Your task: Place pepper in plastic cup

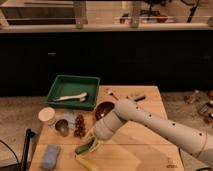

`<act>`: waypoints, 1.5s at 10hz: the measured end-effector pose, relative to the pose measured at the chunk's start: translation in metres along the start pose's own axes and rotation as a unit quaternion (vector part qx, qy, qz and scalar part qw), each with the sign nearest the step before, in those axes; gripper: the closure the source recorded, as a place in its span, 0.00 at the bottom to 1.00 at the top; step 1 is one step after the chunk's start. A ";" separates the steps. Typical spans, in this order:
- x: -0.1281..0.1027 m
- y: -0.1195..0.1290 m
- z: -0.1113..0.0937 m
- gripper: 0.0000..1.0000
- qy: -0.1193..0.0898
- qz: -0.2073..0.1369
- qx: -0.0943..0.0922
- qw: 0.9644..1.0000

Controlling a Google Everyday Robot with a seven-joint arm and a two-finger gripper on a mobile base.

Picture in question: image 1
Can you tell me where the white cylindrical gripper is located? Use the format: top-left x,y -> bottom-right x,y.
80,110 -> 126,154

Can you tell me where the green pepper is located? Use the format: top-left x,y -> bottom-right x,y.
75,139 -> 94,155

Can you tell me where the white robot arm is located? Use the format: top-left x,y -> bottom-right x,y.
84,99 -> 213,162

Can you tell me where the clear plastic cup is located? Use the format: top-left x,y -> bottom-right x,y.
61,112 -> 75,129

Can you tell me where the small metal cup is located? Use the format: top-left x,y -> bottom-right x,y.
55,119 -> 69,137

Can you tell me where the white plastic cup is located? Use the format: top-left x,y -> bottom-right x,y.
38,107 -> 56,125

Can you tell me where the dark red grape bunch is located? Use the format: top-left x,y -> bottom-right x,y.
74,115 -> 86,138

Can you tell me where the yellow banana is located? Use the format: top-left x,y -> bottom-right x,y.
75,155 -> 99,171

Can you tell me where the dark brown bowl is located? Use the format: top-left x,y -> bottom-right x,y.
95,101 -> 115,120

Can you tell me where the white bone toy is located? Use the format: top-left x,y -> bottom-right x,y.
54,92 -> 87,102

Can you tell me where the blue sponge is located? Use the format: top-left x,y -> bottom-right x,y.
41,145 -> 61,170

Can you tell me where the green plastic tray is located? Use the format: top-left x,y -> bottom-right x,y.
47,75 -> 100,110

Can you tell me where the black stand pole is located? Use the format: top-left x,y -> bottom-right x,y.
20,129 -> 35,171

